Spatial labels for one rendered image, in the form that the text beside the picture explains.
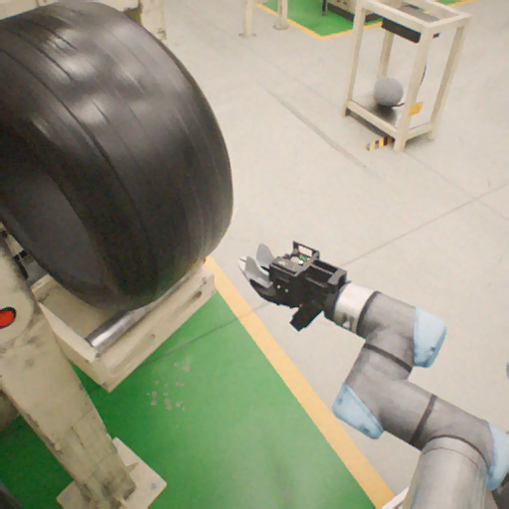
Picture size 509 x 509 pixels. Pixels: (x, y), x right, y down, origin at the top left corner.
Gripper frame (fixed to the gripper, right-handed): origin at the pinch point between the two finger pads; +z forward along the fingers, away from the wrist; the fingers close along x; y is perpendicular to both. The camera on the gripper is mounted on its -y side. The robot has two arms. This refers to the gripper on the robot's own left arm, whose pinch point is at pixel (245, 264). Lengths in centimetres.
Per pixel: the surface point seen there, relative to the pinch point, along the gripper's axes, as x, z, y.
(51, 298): 17, 54, -25
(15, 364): 35.1, 31.1, -13.5
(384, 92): -241, 84, -75
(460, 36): -250, 44, -37
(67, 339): 25.7, 27.2, -13.2
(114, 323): 16.3, 25.1, -16.3
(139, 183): 10.3, 9.1, 20.5
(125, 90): 3.7, 15.7, 31.1
